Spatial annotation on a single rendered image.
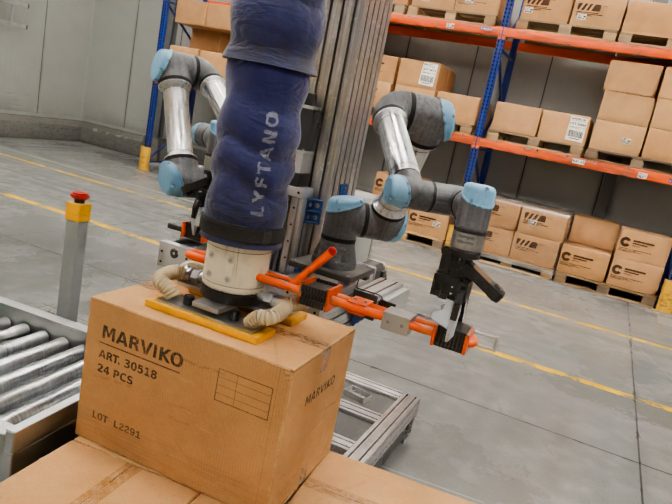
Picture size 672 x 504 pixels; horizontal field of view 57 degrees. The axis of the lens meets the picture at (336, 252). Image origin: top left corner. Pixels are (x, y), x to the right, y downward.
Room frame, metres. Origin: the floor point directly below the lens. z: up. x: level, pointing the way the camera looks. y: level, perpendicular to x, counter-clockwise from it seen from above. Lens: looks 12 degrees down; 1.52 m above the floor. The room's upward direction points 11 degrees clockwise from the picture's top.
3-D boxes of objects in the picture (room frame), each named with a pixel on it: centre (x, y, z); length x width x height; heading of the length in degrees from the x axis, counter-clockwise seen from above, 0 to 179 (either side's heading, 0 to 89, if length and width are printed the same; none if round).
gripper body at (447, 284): (1.42, -0.28, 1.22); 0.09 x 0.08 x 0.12; 69
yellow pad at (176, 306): (1.53, 0.29, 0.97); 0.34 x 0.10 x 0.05; 70
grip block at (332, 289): (1.53, 0.02, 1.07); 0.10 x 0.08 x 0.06; 160
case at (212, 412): (1.62, 0.25, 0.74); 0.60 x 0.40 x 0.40; 70
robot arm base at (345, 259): (2.03, 0.00, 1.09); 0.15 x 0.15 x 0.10
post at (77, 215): (2.37, 1.01, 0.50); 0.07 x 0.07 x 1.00; 73
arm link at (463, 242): (1.42, -0.29, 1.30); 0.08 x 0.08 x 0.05
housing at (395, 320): (1.45, -0.18, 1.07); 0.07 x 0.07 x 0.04; 70
